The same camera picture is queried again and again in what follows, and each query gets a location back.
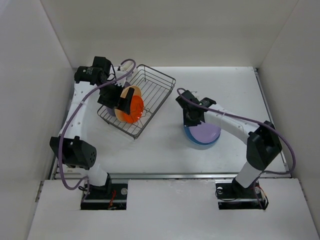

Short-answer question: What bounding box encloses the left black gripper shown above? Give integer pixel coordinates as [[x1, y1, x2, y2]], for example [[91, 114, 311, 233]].
[[99, 80, 134, 115]]

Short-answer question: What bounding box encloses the yellow plate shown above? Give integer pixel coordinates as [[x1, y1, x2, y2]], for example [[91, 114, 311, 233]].
[[114, 85, 144, 124]]

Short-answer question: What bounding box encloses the blue plate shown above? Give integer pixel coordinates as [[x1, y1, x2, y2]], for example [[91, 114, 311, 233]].
[[183, 126, 222, 150]]

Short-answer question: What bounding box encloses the orange plate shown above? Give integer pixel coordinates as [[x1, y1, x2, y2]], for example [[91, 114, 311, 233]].
[[123, 95, 144, 124]]

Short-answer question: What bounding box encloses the light purple plate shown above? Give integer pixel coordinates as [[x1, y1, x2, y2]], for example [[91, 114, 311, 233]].
[[186, 122, 221, 145]]

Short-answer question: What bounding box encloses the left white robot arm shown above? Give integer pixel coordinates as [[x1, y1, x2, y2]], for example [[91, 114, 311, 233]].
[[49, 56, 136, 199]]

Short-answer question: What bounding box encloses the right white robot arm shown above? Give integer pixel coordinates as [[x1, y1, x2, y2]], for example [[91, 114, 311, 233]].
[[175, 89, 283, 198]]

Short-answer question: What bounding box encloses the rear purple plate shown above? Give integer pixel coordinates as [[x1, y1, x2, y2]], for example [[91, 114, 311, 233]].
[[106, 81, 131, 117]]

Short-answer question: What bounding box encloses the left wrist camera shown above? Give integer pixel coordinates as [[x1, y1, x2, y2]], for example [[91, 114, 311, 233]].
[[115, 62, 134, 78]]

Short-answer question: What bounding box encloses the grey wire dish rack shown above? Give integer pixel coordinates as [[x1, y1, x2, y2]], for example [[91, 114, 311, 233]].
[[97, 64, 176, 139]]

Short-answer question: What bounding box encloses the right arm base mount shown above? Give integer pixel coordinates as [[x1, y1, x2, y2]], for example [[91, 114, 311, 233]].
[[215, 182, 269, 211]]

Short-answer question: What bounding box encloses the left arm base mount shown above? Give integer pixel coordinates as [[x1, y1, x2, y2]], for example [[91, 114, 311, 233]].
[[79, 182, 128, 211]]

